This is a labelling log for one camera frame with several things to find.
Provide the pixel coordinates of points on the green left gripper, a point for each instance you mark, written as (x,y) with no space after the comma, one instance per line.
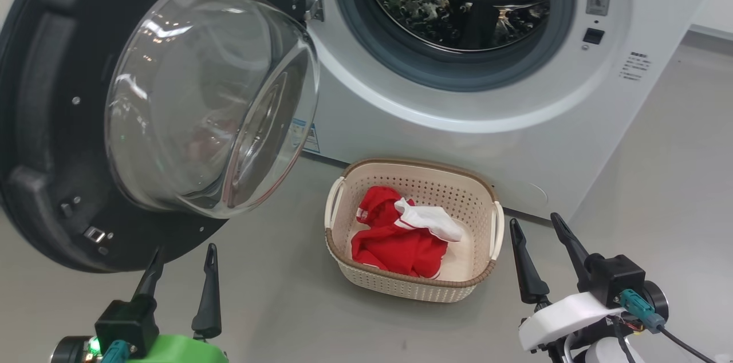
(177,351)

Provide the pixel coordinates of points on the white front-load washing machine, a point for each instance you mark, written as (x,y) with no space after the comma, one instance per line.
(572,122)

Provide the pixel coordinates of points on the cream perforated laundry basket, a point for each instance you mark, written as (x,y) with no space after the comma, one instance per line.
(424,288)

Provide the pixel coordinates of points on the red and white garment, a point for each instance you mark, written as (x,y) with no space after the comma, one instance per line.
(395,243)

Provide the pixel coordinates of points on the dark round glass washer door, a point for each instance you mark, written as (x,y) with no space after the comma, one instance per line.
(51,122)

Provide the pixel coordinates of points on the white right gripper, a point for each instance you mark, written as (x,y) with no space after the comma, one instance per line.
(561,317)

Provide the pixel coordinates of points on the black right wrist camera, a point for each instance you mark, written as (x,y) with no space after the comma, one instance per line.
(615,277)

